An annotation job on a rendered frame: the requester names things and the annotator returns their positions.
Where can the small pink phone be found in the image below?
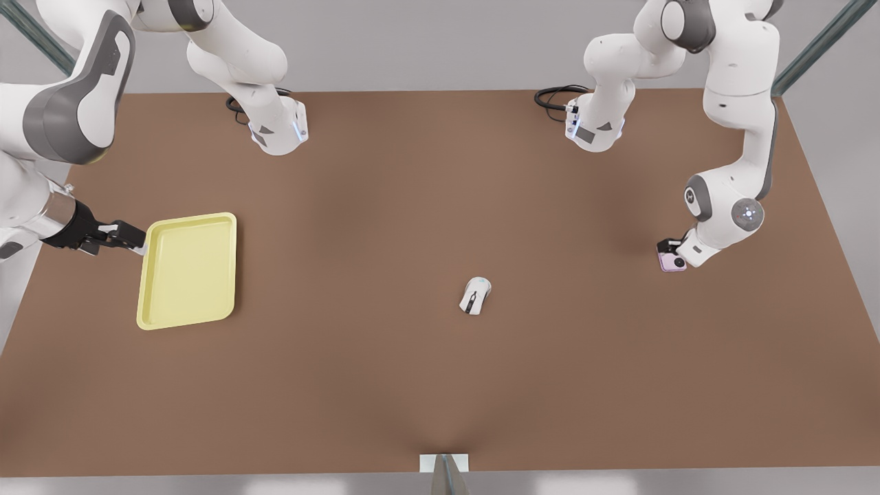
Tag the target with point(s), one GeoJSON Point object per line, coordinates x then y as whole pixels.
{"type": "Point", "coordinates": [671, 263]}

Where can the silver frame post with foot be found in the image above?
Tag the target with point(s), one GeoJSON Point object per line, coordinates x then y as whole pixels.
{"type": "Point", "coordinates": [447, 471]}

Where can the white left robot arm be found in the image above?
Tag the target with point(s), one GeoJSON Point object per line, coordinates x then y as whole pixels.
{"type": "Point", "coordinates": [735, 69]}

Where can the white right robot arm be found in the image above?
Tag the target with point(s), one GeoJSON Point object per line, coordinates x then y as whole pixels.
{"type": "Point", "coordinates": [75, 103]}

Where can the pale yellow plastic tray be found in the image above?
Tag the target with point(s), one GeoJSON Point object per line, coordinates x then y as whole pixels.
{"type": "Point", "coordinates": [187, 271]}

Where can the white computer mouse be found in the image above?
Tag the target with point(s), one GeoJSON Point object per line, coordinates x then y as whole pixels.
{"type": "Point", "coordinates": [474, 295]}

